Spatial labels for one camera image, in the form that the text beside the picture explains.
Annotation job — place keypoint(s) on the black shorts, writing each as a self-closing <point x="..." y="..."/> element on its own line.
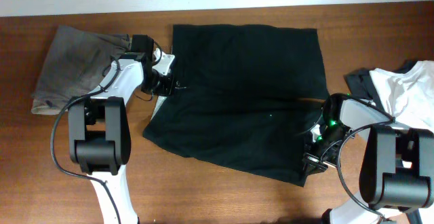
<point x="244" y="98"/>

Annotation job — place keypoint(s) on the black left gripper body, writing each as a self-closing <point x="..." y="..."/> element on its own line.
<point x="168" y="86"/>

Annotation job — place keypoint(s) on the white t-shirt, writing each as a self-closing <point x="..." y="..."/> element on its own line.
<point x="421" y="114"/>

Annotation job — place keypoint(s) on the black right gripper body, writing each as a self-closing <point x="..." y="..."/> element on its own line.
<point x="315" y="161"/>

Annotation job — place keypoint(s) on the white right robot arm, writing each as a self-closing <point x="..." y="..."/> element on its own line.
<point x="397" y="169"/>

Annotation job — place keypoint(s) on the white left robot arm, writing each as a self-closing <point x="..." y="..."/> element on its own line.
<point x="99" y="133"/>

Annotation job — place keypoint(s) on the folded grey shorts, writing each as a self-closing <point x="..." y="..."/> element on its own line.
<point x="74" y="65"/>

